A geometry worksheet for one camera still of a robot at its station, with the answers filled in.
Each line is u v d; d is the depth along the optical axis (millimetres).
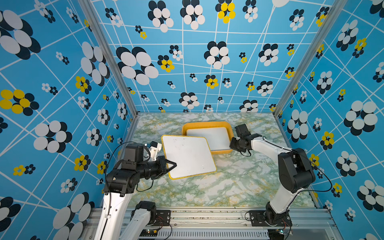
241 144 791
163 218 734
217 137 1019
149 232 723
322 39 781
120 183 422
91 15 708
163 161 552
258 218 728
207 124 1123
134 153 479
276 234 698
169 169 595
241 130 765
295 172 476
